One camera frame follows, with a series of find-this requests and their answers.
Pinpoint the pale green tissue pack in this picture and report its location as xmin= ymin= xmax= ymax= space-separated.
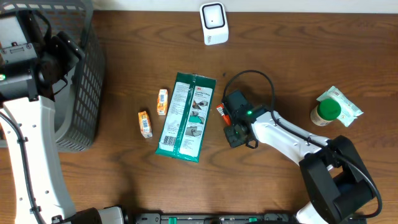
xmin=317 ymin=86 xmax=364 ymax=127

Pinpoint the red white tube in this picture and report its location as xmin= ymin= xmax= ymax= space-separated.
xmin=216 ymin=104 xmax=231 ymax=126

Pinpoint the white barcode scanner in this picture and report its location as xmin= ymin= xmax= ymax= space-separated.
xmin=199 ymin=2 xmax=229 ymax=45

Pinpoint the orange small box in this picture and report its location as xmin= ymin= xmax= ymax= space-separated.
xmin=138 ymin=111 xmax=153 ymax=138
xmin=157 ymin=89 xmax=168 ymax=116

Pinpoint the grey plastic basket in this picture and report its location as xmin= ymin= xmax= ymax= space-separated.
xmin=1 ymin=0 xmax=105 ymax=152

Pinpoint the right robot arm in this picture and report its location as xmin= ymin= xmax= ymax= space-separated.
xmin=221 ymin=90 xmax=383 ymax=223

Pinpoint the green wipes package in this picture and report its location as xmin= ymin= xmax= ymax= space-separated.
xmin=155 ymin=73 xmax=216 ymax=162

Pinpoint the green lid cream jar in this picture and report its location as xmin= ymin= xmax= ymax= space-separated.
xmin=310 ymin=98 xmax=341 ymax=126

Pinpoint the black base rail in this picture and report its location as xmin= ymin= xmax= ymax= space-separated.
xmin=134 ymin=213 xmax=298 ymax=224

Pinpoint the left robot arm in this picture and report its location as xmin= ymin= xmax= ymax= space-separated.
xmin=1 ymin=9 xmax=125 ymax=224

